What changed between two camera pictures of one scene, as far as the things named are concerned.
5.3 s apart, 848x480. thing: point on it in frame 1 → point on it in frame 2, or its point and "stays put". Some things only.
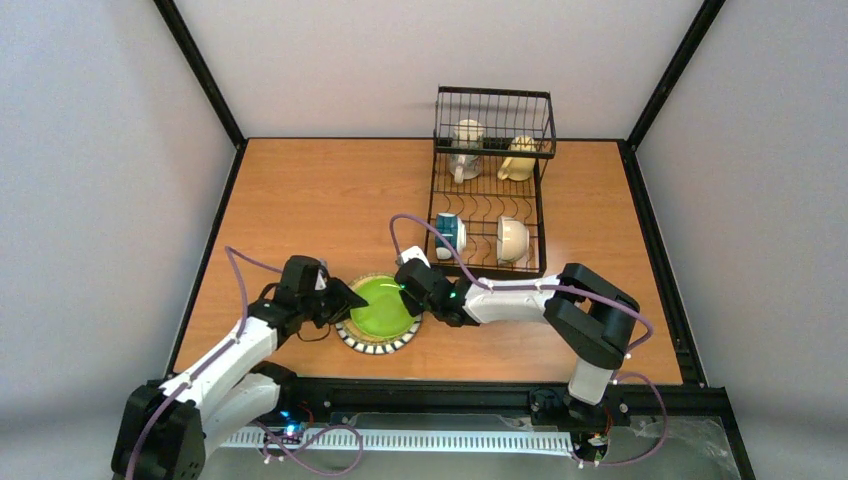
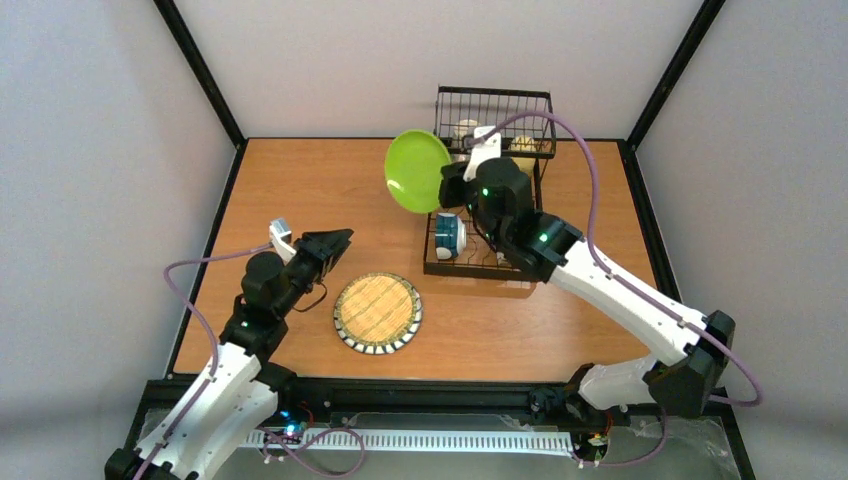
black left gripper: [337, 299] → [309, 250]
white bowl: [452, 228] stays put
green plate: [385, 316] → [413, 170]
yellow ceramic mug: [515, 167] stays put
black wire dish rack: [488, 198] stays put
